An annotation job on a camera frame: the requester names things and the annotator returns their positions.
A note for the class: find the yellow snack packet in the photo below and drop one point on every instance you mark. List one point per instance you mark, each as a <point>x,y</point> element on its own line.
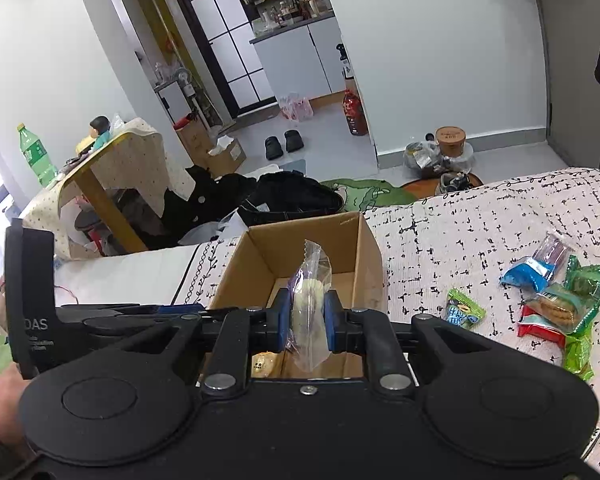
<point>262,364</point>

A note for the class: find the clear plastic bag with items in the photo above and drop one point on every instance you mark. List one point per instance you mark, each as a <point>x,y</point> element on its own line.
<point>420,155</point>

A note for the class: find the white kitchen cabinet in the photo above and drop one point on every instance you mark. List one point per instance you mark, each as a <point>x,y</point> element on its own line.
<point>290,60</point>

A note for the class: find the green plastic bottle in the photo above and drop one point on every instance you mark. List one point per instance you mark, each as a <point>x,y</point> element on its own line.
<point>32,152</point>

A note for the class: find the blue snack packet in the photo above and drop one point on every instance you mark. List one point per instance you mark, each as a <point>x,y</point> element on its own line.
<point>525,272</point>

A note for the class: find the red stool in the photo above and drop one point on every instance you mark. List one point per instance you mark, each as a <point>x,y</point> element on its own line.
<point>95,242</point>

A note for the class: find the pink plastic bag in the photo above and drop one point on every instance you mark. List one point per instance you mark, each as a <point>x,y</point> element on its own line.
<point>297,108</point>

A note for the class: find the tall floor cardboard box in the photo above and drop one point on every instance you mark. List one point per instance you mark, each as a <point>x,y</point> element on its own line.
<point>195,140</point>

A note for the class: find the grey floor mat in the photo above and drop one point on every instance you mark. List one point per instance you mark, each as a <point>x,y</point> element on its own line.
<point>294,167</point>

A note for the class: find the clear cookie packet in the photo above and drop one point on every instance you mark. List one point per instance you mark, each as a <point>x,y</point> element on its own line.
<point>555,307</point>

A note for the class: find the brown paper cup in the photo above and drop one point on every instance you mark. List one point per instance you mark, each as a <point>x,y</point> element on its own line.
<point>451,140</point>

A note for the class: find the floor cardboard box with paper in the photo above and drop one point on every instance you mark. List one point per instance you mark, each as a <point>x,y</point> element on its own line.
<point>230,157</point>

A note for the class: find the black bag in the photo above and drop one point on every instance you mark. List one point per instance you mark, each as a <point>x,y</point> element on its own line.
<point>290,192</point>

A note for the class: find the clear purple snack packet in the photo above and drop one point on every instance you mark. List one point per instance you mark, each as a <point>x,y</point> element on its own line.
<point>555,252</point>

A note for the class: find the red oil bottle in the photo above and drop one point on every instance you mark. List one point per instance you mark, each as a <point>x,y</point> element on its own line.
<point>355,115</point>

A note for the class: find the black-framed glass sliding door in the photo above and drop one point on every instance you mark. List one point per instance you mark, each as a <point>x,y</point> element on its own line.
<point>230,50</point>

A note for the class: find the wooden low table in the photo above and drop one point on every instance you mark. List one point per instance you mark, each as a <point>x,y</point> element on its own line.
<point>105,200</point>

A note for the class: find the doll figurine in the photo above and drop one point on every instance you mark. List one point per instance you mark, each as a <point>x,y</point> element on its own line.
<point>99,127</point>

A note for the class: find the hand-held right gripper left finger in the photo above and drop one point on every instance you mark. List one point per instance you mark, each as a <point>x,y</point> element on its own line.
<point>281,322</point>

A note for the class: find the wooden side table with cloth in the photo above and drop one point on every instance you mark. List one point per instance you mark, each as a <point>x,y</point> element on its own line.
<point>135,160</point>

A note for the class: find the red snack packet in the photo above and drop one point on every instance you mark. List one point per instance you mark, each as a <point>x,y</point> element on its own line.
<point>537,332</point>

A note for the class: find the bottles and jars on counter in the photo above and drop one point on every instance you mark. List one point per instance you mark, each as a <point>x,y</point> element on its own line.
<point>290,10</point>

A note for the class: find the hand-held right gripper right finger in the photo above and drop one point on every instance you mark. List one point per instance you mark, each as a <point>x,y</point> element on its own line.
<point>334,322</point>

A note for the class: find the black clothing pile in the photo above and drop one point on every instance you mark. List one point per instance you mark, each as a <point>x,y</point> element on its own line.
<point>200,195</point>

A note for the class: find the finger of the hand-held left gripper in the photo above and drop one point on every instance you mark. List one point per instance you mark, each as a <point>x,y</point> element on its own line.
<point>180,310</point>

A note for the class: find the white black-patterned blanket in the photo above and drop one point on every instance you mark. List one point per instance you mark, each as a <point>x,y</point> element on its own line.
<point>455,240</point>

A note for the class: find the orange round rug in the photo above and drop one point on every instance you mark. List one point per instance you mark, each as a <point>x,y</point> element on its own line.
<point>420,190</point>

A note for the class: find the small white cabinet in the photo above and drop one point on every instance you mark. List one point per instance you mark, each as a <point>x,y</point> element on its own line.
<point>175,100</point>

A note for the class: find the green cartoon snack packet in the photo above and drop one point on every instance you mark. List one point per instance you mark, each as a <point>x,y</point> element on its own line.
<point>462,310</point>

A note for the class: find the pair of sneakers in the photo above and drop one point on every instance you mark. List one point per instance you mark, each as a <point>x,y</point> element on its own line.
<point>452,182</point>

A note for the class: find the person's left hand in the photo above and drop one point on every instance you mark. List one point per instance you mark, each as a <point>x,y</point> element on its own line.
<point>0,395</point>

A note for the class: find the yellow wooden panel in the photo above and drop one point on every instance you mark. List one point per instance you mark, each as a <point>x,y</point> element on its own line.
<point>152,5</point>

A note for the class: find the dark grey door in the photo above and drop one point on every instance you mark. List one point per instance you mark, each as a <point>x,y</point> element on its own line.
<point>575,60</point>

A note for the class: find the black slipper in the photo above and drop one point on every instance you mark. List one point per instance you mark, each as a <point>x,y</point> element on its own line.
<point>273,148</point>
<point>294,140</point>

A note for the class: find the clear round biscuit packet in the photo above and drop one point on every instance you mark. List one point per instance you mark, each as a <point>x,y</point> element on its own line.
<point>307,305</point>

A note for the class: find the white plastic bag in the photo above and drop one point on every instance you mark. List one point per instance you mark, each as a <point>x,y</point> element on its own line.
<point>215,232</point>

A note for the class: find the small white fan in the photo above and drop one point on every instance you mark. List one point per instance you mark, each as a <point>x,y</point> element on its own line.
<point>183,76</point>

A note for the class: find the green cartoon rug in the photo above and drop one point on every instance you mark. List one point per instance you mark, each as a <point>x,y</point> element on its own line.
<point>370,192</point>

